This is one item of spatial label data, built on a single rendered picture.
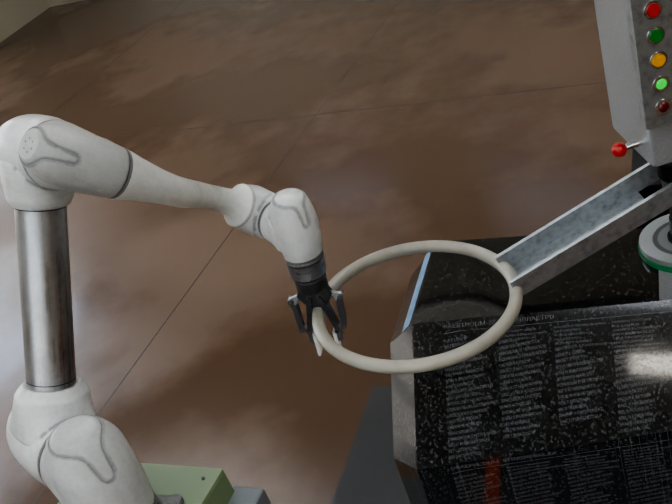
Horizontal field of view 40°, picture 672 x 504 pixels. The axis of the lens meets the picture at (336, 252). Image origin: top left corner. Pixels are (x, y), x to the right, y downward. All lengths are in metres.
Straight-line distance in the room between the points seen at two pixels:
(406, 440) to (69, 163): 1.06
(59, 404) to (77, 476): 0.20
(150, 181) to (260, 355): 2.06
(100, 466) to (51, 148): 0.60
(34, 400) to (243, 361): 1.89
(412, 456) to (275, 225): 0.65
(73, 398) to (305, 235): 0.59
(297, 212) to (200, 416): 1.74
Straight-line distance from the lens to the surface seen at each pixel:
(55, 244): 1.90
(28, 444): 2.01
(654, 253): 2.26
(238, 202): 2.10
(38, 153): 1.70
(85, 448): 1.83
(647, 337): 2.16
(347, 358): 2.01
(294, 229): 2.01
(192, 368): 3.87
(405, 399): 2.28
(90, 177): 1.72
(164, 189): 1.82
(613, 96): 2.13
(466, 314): 2.23
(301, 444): 3.31
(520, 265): 2.22
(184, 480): 2.05
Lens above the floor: 2.20
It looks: 31 degrees down
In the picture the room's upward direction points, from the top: 20 degrees counter-clockwise
